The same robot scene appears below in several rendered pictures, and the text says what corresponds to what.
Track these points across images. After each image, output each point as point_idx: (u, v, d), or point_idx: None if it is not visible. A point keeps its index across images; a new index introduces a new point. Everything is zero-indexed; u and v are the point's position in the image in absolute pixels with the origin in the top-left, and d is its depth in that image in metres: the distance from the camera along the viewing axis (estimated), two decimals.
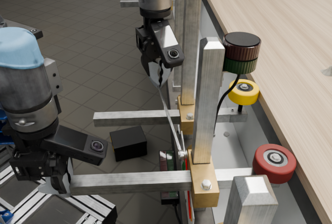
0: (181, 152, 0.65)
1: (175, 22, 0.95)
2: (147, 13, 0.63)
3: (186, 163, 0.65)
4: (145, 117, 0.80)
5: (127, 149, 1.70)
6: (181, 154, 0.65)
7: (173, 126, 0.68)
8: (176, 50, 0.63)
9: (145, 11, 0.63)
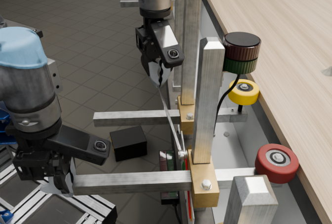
0: (181, 152, 0.65)
1: (175, 22, 0.95)
2: (147, 13, 0.63)
3: (186, 163, 0.65)
4: (145, 117, 0.80)
5: (127, 149, 1.70)
6: (181, 154, 0.65)
7: (173, 126, 0.68)
8: (176, 50, 0.63)
9: (145, 11, 0.63)
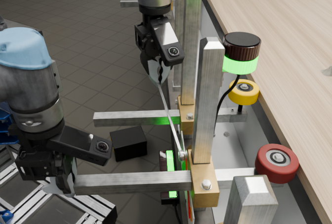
0: (181, 152, 0.65)
1: (175, 22, 0.95)
2: (147, 10, 0.61)
3: (186, 163, 0.65)
4: (145, 117, 0.80)
5: (127, 149, 1.70)
6: (181, 154, 0.65)
7: (173, 126, 0.68)
8: (176, 47, 0.61)
9: (144, 8, 0.62)
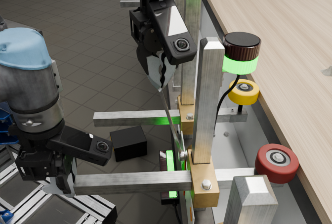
0: (182, 156, 0.65)
1: None
2: None
3: (186, 163, 0.67)
4: (145, 117, 0.80)
5: (127, 149, 1.70)
6: (181, 158, 0.65)
7: (175, 133, 0.62)
8: (186, 39, 0.45)
9: None
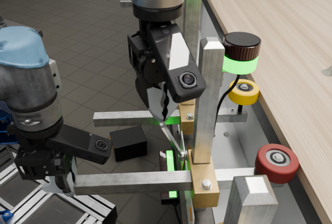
0: (182, 159, 0.65)
1: (175, 22, 0.95)
2: (145, 13, 0.39)
3: (185, 159, 0.68)
4: (145, 117, 0.80)
5: (127, 149, 1.70)
6: (181, 160, 0.65)
7: (176, 146, 0.60)
8: (192, 73, 0.38)
9: (141, 10, 0.39)
